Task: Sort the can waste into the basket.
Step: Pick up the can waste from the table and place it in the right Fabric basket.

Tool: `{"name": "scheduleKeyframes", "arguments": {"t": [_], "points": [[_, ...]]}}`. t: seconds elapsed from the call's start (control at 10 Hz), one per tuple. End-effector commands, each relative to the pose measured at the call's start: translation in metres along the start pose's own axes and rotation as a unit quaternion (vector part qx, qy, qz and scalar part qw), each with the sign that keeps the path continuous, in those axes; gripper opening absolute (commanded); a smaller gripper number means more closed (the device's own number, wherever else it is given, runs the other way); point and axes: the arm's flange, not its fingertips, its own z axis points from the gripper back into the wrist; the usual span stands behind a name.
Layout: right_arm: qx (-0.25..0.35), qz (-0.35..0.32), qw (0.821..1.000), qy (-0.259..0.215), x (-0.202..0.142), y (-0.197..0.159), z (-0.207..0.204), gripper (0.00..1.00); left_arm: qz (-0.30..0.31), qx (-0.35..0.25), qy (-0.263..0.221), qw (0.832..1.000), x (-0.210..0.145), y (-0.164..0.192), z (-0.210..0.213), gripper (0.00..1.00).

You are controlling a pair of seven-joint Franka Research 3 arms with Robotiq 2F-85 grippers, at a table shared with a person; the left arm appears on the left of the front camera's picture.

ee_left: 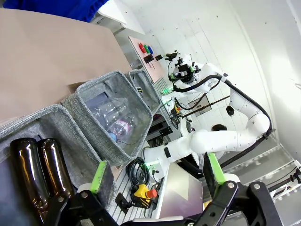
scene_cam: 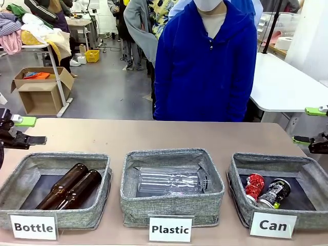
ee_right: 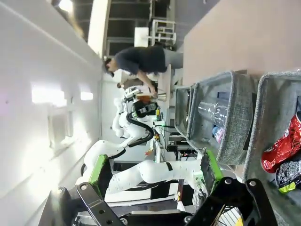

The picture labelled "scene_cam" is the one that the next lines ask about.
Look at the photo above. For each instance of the orange cloth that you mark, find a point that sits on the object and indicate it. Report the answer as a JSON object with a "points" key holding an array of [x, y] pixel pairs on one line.
{"points": [[38, 75]]}

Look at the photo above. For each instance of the small white box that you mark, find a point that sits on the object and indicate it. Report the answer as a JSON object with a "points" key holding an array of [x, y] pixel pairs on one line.
{"points": [[82, 60]]}

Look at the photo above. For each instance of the clear plastic storage bin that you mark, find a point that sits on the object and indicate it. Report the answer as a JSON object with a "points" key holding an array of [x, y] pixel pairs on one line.
{"points": [[282, 20]]}

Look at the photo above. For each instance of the white face mask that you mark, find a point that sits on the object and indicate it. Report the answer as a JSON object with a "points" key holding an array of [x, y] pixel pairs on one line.
{"points": [[207, 4]]}

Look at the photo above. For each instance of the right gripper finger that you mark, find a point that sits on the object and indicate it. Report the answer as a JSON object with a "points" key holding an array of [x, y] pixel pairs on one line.
{"points": [[314, 111], [302, 140]]}

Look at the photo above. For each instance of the person in grey hoodie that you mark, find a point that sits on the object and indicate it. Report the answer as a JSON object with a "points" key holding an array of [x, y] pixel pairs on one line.
{"points": [[138, 30]]}

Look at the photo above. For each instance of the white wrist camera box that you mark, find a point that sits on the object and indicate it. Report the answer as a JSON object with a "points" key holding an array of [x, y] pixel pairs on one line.
{"points": [[2, 99]]}

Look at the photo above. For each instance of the yellow plastic crate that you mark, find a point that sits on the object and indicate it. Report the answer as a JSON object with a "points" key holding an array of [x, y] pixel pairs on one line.
{"points": [[92, 56]]}

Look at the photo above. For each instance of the crushed red drink can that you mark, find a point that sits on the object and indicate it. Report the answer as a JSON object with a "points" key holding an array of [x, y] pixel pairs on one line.
{"points": [[255, 185]]}

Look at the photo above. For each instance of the white paper roll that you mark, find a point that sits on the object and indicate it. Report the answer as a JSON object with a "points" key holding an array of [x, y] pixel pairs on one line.
{"points": [[284, 43]]}

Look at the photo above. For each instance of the large clear plastic bottle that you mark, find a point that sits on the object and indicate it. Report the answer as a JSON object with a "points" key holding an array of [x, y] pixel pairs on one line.
{"points": [[169, 180]]}

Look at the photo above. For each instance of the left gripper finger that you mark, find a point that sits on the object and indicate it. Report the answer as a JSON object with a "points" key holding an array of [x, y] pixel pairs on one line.
{"points": [[25, 121], [36, 140]]}

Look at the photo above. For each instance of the pile of clothes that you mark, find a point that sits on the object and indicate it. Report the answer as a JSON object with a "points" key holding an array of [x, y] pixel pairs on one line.
{"points": [[33, 30]]}

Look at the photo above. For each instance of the white sign reading Can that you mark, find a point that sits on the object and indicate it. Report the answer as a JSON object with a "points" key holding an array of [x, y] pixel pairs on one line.
{"points": [[273, 225]]}

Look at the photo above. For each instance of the person in black jacket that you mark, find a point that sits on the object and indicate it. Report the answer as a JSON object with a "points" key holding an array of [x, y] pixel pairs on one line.
{"points": [[43, 10]]}

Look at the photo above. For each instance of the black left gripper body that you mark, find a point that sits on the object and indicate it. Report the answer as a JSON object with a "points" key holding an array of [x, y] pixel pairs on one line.
{"points": [[4, 118]]}

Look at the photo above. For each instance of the black printed drink can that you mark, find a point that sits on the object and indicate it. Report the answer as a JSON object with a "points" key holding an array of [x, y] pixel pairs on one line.
{"points": [[275, 191]]}

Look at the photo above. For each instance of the black stand pole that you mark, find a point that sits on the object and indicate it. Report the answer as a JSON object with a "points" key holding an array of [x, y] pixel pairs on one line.
{"points": [[271, 28]]}

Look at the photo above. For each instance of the open cardboard box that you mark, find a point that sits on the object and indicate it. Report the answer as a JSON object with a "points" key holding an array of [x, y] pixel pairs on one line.
{"points": [[38, 100]]}

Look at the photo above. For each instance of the brown glass bottle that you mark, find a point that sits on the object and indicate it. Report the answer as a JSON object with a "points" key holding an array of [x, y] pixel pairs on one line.
{"points": [[85, 183], [69, 179]]}

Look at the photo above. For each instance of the white sign reading Plastic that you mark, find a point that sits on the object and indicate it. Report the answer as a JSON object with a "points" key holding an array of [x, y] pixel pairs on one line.
{"points": [[170, 228]]}

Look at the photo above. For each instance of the white table under clothes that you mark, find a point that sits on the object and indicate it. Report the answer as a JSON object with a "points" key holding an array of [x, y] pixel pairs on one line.
{"points": [[60, 89]]}

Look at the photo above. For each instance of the white sign reading Bottle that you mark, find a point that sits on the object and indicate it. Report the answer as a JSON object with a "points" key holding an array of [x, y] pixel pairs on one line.
{"points": [[33, 226]]}

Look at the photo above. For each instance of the person in floral shirt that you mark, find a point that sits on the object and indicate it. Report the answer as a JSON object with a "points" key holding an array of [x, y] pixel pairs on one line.
{"points": [[160, 15]]}

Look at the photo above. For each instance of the grey fabric basket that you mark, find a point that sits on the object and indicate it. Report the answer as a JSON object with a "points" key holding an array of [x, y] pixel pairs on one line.
{"points": [[77, 214], [169, 206], [237, 194]]}

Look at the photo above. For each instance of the large white table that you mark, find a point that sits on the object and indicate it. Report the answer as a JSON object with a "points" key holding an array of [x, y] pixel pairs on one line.
{"points": [[282, 84]]}

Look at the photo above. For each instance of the small brown carton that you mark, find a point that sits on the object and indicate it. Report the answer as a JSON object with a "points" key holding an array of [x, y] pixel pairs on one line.
{"points": [[82, 48]]}

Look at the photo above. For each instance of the grey workbench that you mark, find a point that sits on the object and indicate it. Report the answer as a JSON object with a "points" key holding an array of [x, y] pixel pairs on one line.
{"points": [[82, 28]]}

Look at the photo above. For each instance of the person in blue hoodie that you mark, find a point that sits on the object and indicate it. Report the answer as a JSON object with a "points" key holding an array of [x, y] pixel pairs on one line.
{"points": [[205, 71]]}

